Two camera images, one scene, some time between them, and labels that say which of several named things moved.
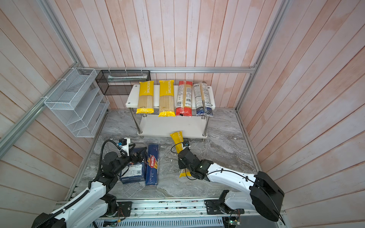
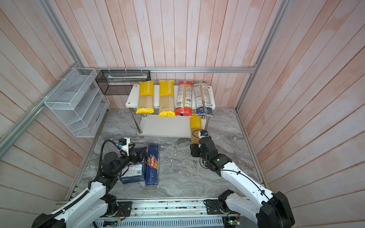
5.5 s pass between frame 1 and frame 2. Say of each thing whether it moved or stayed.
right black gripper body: moved
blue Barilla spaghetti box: stayed
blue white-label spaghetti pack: stayed
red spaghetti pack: stayed
